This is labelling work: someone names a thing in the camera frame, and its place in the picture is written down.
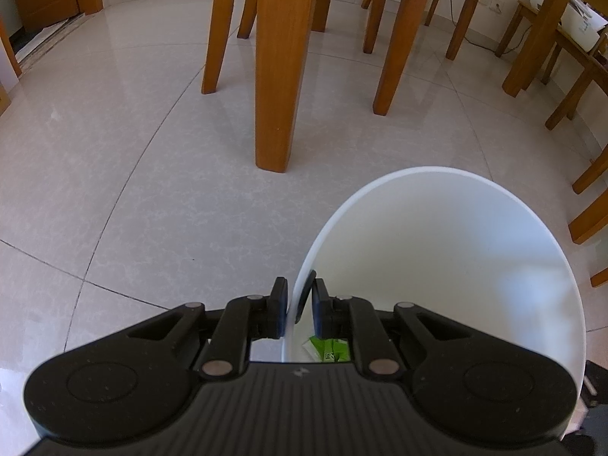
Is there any wooden dining table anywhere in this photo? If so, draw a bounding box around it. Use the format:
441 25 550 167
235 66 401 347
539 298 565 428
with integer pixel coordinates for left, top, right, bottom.
201 0 428 173

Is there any black power cable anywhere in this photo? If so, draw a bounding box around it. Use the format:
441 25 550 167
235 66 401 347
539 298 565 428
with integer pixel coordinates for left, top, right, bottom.
445 0 506 54

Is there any white plastic waste bin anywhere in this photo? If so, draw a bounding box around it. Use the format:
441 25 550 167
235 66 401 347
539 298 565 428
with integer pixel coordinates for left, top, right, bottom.
279 165 587 443

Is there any green paper wrapper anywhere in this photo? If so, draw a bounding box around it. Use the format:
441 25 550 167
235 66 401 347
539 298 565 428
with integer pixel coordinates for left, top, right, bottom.
302 337 350 363

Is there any white appliance on chair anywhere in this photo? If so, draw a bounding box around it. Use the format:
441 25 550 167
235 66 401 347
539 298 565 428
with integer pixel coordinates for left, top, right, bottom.
530 0 607 52

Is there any wooden chair at right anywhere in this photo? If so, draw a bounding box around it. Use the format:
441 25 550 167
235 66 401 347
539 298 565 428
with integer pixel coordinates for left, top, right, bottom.
494 0 608 288

